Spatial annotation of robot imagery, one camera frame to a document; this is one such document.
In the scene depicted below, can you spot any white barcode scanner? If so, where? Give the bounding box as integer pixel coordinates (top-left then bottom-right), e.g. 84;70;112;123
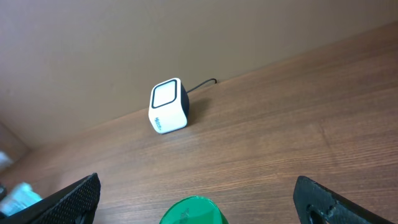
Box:
148;78;190;134

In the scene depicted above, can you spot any teal tissue packet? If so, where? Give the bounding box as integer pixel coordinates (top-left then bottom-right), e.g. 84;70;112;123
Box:
1;182;42;217

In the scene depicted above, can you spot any green lid jar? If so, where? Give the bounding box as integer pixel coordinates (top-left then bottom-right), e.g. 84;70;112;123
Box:
159;196;228;224

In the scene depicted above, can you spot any black scanner cable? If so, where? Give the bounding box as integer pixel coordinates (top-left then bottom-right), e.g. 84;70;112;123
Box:
186;78;218;94

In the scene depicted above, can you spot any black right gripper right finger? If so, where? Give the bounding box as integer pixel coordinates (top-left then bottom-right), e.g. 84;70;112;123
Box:
293;175;393;224

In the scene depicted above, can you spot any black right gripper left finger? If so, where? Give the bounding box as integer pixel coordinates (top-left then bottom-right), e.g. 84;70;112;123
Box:
1;173;101;224

